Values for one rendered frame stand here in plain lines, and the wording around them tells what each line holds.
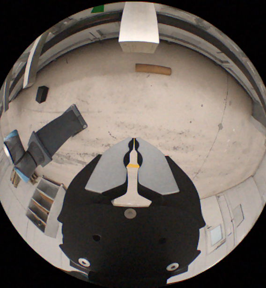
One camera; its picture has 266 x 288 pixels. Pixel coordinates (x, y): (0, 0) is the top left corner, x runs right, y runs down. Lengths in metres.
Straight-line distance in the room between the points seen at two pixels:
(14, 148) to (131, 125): 1.04
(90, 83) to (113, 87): 0.24
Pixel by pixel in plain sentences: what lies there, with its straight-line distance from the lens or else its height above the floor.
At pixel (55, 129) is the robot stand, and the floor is 0.38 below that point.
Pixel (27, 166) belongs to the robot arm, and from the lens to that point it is 0.73.
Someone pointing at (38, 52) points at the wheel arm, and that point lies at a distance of 0.32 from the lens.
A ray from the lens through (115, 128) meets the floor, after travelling 1.04.
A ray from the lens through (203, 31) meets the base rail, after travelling 0.45.
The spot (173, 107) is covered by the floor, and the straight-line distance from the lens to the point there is 1.01.
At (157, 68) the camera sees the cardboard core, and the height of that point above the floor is 0.08.
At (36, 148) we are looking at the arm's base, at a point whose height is 0.63.
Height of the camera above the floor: 0.93
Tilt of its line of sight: 57 degrees down
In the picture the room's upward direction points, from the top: 177 degrees counter-clockwise
